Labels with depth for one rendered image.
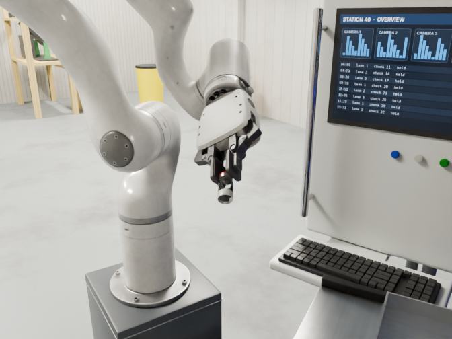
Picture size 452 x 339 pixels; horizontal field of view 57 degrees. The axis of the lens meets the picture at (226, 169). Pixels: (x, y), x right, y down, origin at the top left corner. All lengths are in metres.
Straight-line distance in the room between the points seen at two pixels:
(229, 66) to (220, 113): 0.11
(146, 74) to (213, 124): 6.32
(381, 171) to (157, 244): 0.66
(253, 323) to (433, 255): 1.19
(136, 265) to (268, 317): 1.42
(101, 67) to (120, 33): 8.15
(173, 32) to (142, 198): 0.34
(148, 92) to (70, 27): 6.16
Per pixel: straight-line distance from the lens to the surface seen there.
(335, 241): 1.36
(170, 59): 0.82
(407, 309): 0.98
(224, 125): 0.65
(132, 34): 9.09
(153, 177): 0.92
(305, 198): 1.28
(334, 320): 0.92
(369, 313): 0.96
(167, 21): 0.79
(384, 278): 1.17
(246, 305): 2.36
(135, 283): 0.99
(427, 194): 1.23
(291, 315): 2.32
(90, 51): 0.87
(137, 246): 0.93
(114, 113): 0.81
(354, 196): 1.28
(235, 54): 0.79
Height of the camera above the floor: 1.45
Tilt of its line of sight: 20 degrees down
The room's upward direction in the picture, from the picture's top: straight up
